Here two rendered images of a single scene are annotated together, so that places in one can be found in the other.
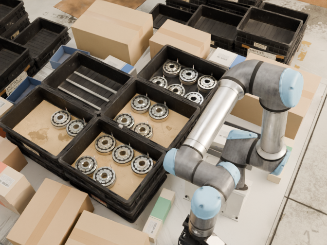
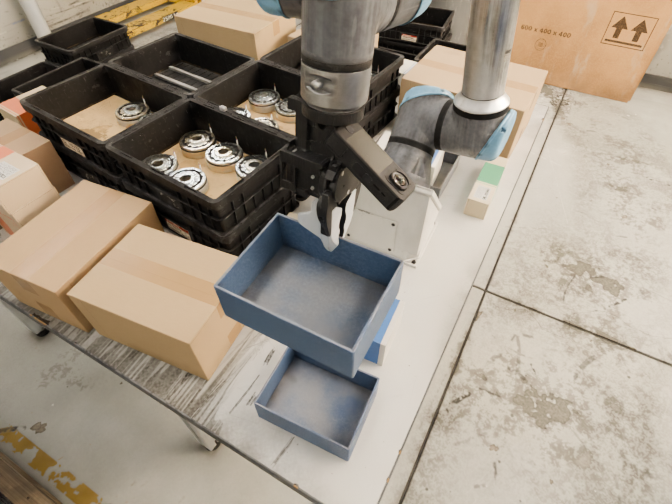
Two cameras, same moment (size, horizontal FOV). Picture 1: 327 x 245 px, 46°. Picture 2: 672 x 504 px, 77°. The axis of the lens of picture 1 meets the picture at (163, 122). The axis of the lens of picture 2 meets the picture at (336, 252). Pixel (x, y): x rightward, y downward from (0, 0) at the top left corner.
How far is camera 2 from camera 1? 82 cm
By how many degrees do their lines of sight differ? 5
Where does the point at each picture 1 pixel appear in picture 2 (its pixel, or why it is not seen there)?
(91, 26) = (203, 16)
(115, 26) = (238, 17)
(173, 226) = not seen: hidden behind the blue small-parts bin
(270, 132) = (486, 34)
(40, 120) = (101, 117)
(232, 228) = (406, 278)
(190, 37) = not seen: hidden behind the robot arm
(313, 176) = (520, 264)
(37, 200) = (58, 208)
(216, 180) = not seen: outside the picture
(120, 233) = (197, 257)
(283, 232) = (481, 336)
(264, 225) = (462, 275)
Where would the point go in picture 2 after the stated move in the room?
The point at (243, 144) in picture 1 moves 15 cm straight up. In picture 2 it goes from (429, 104) to (441, 35)
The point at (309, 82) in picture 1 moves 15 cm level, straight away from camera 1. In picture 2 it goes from (529, 76) to (538, 58)
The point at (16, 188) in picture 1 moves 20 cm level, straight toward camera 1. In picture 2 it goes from (21, 186) to (48, 230)
